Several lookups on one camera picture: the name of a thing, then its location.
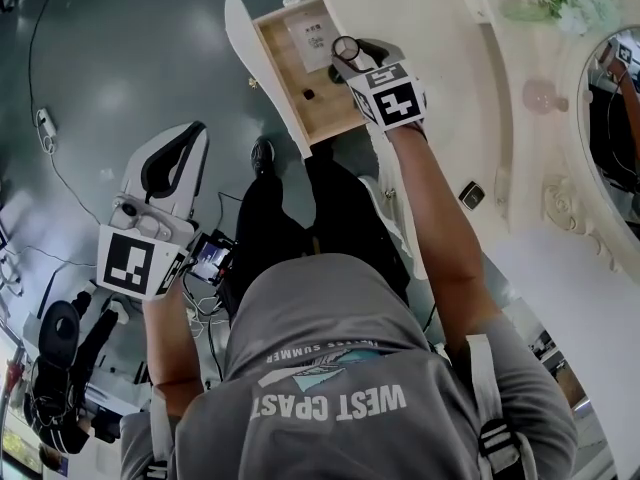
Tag white paper card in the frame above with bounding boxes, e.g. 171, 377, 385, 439
283, 12, 334, 75

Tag white power strip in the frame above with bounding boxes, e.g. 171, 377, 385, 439
37, 107, 58, 137

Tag black trousers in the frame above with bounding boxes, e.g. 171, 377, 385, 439
227, 145, 412, 320

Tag small dark square box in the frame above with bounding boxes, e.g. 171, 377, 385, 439
458, 181, 487, 212

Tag black floor cable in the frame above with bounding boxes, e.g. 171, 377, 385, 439
27, 0, 77, 115

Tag oval white framed mirror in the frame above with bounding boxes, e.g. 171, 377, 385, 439
574, 24, 640, 243

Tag person's right forearm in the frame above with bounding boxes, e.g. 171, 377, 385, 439
386, 120, 505, 360

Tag grey printed t-shirt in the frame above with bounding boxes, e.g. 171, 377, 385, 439
119, 252, 579, 480

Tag pink perfume bottle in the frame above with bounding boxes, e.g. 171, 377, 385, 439
522, 80, 571, 116

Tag black screen device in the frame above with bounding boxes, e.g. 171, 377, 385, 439
187, 229, 239, 287

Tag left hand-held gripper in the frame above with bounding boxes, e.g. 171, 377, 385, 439
95, 120, 210, 303

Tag person's left forearm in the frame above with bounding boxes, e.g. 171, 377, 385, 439
141, 277, 207, 418

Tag black round stool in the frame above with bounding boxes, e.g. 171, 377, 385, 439
39, 300, 84, 370

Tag white floor cable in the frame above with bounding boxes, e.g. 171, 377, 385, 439
37, 134, 102, 220

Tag cream vanity dressing table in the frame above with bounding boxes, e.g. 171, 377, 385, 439
223, 0, 640, 280

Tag person's left shoe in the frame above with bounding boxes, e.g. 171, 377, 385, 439
249, 136, 276, 177

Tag left grey backpack strap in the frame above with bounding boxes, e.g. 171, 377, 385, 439
146, 385, 185, 480

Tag round black lidded jar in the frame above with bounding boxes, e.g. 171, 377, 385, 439
332, 36, 361, 62

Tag right grey backpack strap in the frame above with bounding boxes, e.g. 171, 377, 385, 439
463, 333, 527, 480

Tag grey backpack strap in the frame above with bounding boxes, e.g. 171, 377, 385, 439
146, 385, 185, 480
463, 333, 527, 480

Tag green glass vase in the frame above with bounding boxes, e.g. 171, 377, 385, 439
501, 0, 551, 22

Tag wooden drawer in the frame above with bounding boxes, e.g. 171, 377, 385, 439
223, 0, 382, 160

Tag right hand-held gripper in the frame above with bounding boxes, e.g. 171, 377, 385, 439
329, 38, 430, 133

